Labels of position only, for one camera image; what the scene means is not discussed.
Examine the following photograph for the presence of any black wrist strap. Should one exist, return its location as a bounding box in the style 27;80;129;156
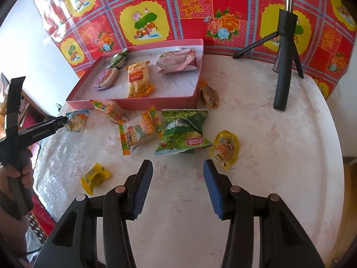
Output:
0;191;23;220

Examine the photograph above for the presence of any small green snack packet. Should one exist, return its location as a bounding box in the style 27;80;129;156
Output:
107;48;129;70

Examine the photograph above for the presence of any wooden shelf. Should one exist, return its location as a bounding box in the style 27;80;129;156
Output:
17;88;39;130

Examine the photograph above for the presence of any red floral printed cloth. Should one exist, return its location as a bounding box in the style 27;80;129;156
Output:
29;0;357;99

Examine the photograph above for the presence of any person's left forearm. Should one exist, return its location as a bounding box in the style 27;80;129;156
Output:
0;201;30;257

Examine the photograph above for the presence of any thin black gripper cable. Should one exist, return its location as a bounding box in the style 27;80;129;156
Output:
17;244;43;258

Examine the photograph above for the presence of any small yellow green-print packet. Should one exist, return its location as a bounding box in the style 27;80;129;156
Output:
80;162;111;196

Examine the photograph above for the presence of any black tripod stand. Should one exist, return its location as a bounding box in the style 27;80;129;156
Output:
232;0;304;111

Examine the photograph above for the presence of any yellow window snack packet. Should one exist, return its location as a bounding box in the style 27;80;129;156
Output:
209;130;240;170

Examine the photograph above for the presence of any pink jelly pouch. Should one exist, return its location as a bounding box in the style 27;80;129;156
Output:
155;47;199;74

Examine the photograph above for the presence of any pink cardboard box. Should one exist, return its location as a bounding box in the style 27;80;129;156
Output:
65;38;205;111

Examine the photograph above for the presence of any orange noodle snack packet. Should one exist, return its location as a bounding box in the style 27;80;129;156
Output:
125;61;155;99

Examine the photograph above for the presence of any red dotted cloth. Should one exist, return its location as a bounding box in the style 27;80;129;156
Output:
26;201;58;238

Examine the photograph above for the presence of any purple tin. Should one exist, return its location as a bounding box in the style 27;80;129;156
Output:
94;67;119;91

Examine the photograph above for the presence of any colourful striped candy packet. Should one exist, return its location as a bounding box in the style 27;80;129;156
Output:
89;99;129;125

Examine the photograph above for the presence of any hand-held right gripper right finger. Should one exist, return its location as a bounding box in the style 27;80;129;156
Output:
203;159;325;268

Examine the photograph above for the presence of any orange brown snack packet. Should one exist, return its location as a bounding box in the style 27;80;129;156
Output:
199;80;220;109

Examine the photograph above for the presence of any person's left hand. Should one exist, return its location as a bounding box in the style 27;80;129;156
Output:
0;148;34;196

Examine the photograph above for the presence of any large green pea bag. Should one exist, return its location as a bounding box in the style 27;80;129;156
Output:
154;109;214;157

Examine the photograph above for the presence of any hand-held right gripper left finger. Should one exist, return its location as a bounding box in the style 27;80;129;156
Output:
33;159;154;268

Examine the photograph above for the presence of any clear mixed candy packet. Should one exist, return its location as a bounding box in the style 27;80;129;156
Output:
123;117;152;153

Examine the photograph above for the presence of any striped candy stick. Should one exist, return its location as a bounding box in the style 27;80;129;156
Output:
118;120;131;157

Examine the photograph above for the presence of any clear blue-edged candy packet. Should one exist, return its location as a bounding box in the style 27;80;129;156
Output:
65;109;90;133

